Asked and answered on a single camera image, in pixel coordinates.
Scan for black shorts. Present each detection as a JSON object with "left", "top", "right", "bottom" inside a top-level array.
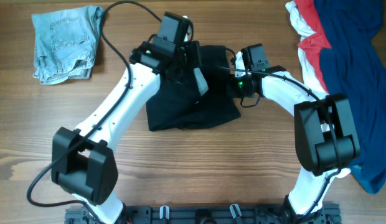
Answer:
[{"left": 146, "top": 45, "right": 241, "bottom": 131}]

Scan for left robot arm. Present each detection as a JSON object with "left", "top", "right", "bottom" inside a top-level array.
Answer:
[{"left": 51, "top": 12, "right": 208, "bottom": 223}]

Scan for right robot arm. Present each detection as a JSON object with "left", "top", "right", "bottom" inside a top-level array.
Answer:
[{"left": 229, "top": 44, "right": 360, "bottom": 223}]

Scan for white garment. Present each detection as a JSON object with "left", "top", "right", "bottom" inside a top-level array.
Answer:
[{"left": 285, "top": 1, "right": 352, "bottom": 180}]

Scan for red garment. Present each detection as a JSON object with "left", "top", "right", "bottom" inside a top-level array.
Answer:
[{"left": 293, "top": 0, "right": 333, "bottom": 94}]

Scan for navy blue garment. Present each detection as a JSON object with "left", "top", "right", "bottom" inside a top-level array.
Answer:
[{"left": 314, "top": 0, "right": 386, "bottom": 194}]

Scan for folded light denim shorts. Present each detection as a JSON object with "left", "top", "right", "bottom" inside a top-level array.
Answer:
[{"left": 31, "top": 5, "right": 103, "bottom": 85}]

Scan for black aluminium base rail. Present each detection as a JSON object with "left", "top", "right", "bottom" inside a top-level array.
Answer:
[{"left": 64, "top": 203, "right": 342, "bottom": 224}]

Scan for left black cable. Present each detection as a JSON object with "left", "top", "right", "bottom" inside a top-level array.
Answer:
[{"left": 26, "top": 0, "right": 164, "bottom": 224}]

